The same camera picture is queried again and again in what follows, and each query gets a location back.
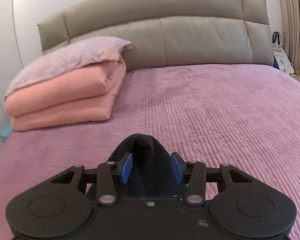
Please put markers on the lilac pillow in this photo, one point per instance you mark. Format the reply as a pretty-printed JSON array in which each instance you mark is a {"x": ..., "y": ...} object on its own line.
[{"x": 70, "y": 53}]

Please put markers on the purple quilted bedspread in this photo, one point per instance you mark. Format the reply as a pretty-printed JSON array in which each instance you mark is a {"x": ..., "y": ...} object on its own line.
[{"x": 202, "y": 110}]

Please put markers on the navy blue hoodie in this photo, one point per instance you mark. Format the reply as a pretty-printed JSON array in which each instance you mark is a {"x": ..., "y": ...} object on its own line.
[{"x": 146, "y": 160}]

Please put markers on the teal stool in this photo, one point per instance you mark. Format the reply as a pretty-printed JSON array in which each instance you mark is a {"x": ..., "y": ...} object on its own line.
[{"x": 6, "y": 131}]

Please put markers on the folded pink duvet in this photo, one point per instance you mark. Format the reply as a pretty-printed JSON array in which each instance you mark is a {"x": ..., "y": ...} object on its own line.
[{"x": 65, "y": 100}]

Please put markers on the beige curtain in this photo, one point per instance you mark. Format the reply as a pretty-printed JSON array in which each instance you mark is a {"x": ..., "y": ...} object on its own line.
[{"x": 291, "y": 17}]

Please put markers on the grey padded headboard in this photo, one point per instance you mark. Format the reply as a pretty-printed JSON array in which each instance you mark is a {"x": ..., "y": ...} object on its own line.
[{"x": 190, "y": 37}]

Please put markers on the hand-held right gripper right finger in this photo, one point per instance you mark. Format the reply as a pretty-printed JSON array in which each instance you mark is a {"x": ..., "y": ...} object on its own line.
[{"x": 176, "y": 167}]

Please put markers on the white shopping bag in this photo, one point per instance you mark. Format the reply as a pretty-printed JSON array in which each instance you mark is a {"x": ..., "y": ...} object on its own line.
[{"x": 281, "y": 57}]

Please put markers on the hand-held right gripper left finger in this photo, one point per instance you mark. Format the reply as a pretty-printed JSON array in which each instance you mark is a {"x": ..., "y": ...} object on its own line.
[{"x": 126, "y": 168}]

